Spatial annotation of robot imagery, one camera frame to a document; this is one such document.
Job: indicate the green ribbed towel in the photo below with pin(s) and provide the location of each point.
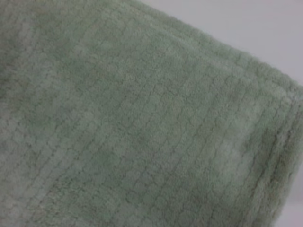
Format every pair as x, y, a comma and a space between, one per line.
142, 130

